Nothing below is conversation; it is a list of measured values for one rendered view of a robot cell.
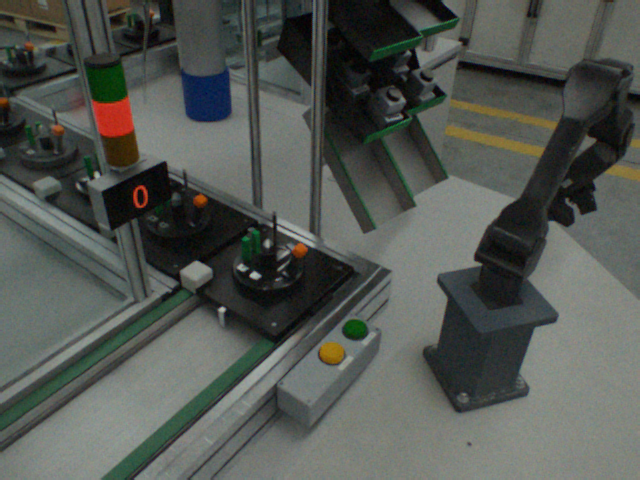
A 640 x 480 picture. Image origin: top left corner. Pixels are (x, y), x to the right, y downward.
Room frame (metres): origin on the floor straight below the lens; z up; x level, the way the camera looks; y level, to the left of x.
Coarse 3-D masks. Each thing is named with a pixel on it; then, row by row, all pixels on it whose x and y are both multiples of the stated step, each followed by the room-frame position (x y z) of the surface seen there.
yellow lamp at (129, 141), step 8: (104, 136) 0.74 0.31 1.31; (112, 136) 0.74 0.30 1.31; (120, 136) 0.75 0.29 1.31; (128, 136) 0.75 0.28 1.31; (104, 144) 0.75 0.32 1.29; (112, 144) 0.74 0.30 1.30; (120, 144) 0.74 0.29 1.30; (128, 144) 0.75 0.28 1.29; (136, 144) 0.77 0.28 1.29; (104, 152) 0.75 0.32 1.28; (112, 152) 0.74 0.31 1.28; (120, 152) 0.74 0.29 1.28; (128, 152) 0.75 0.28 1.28; (136, 152) 0.76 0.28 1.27; (112, 160) 0.74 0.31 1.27; (120, 160) 0.74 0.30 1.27; (128, 160) 0.75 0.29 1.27; (136, 160) 0.76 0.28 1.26
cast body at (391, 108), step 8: (384, 88) 1.05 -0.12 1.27; (392, 88) 1.04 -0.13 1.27; (368, 96) 1.08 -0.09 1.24; (376, 96) 1.04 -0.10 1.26; (384, 96) 1.03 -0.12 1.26; (392, 96) 1.02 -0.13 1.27; (400, 96) 1.03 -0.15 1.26; (368, 104) 1.05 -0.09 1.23; (376, 104) 1.04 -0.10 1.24; (384, 104) 1.02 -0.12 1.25; (392, 104) 1.01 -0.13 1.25; (400, 104) 1.03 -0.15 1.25; (368, 112) 1.05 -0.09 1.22; (376, 112) 1.03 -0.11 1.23; (384, 112) 1.02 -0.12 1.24; (392, 112) 1.03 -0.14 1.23; (376, 120) 1.03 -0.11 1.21; (384, 120) 1.01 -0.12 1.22; (392, 120) 1.02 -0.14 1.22; (400, 120) 1.03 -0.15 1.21; (384, 128) 1.02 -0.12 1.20
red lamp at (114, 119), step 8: (128, 96) 0.77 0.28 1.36; (96, 104) 0.75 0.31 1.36; (104, 104) 0.74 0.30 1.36; (112, 104) 0.74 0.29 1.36; (120, 104) 0.75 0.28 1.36; (128, 104) 0.76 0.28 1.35; (96, 112) 0.75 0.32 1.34; (104, 112) 0.74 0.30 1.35; (112, 112) 0.74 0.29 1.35; (120, 112) 0.75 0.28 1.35; (128, 112) 0.76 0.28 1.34; (104, 120) 0.74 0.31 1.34; (112, 120) 0.74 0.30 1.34; (120, 120) 0.75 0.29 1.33; (128, 120) 0.76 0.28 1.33; (104, 128) 0.74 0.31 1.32; (112, 128) 0.74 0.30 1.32; (120, 128) 0.75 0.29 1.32; (128, 128) 0.75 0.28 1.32
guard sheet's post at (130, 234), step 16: (80, 0) 0.78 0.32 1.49; (80, 16) 0.77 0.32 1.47; (80, 32) 0.77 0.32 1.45; (96, 32) 0.78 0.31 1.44; (80, 48) 0.77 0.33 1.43; (96, 48) 0.78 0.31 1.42; (96, 128) 0.77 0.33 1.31; (128, 224) 0.78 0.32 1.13; (128, 240) 0.77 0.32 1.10; (128, 256) 0.77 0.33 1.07; (144, 256) 0.79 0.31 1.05; (144, 272) 0.78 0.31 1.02; (144, 288) 0.78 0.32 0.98
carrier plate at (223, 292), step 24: (240, 240) 0.95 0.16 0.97; (264, 240) 0.95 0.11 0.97; (288, 240) 0.96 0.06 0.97; (216, 264) 0.87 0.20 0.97; (312, 264) 0.88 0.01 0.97; (336, 264) 0.88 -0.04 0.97; (216, 288) 0.80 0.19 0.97; (312, 288) 0.81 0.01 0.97; (336, 288) 0.83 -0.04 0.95; (240, 312) 0.74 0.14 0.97; (264, 312) 0.74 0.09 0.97; (288, 312) 0.74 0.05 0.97; (264, 336) 0.70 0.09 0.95
